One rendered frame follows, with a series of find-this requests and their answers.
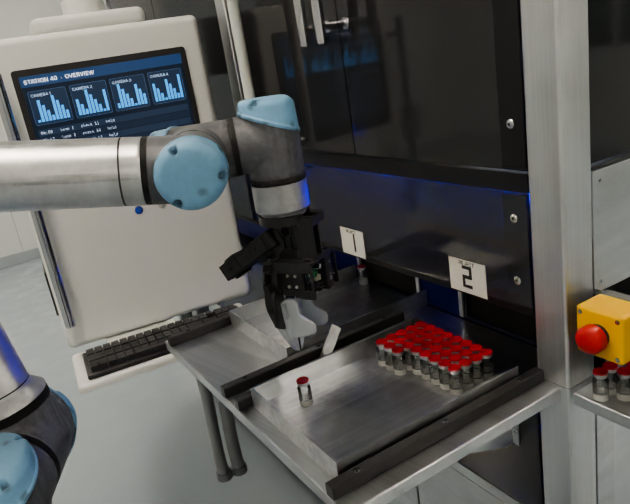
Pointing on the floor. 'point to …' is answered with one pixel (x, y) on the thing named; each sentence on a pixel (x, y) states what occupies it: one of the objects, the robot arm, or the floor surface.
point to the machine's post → (560, 232)
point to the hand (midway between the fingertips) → (293, 341)
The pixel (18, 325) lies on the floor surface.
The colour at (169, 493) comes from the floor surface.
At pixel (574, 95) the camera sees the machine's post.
